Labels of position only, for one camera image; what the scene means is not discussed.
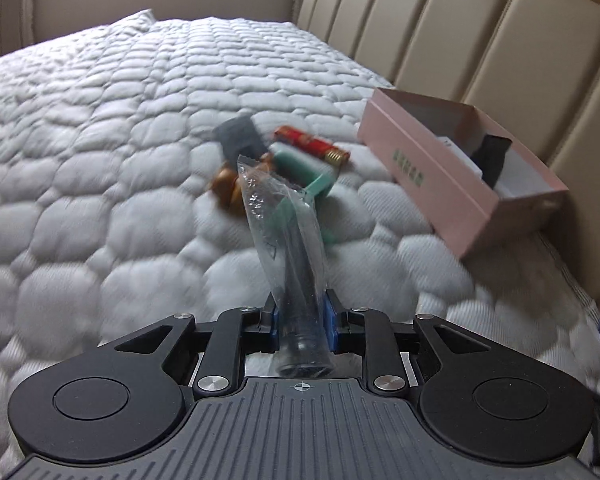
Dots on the red cylindrical tube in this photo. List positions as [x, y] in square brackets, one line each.
[313, 145]

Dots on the beige padded headboard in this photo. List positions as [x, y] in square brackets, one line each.
[532, 65]

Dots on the grey blue pink packet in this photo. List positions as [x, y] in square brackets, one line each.
[239, 136]

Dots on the black tool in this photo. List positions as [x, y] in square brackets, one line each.
[289, 242]

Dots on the white quilted mattress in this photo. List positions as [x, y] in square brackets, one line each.
[108, 223]

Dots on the white card in box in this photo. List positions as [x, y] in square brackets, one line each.
[460, 155]

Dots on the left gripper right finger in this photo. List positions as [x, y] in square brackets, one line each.
[480, 398]

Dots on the brown wooden figurine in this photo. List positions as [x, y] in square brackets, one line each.
[225, 185]

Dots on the black object in box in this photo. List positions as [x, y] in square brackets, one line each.
[490, 157]

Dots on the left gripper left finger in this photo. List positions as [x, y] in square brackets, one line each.
[113, 402]

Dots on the teal plastic handle tool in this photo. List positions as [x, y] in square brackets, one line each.
[302, 182]

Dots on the pink cardboard box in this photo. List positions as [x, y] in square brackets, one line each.
[402, 129]

